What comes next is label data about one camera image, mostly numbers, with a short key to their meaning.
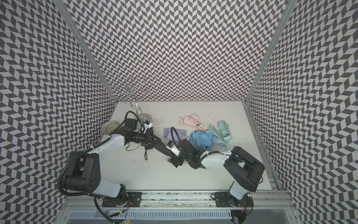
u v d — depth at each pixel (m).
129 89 0.82
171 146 0.74
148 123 0.83
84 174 0.43
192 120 1.02
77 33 0.81
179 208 0.71
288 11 0.68
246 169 0.45
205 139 0.89
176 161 0.75
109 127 1.04
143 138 0.77
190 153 0.67
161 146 0.83
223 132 0.96
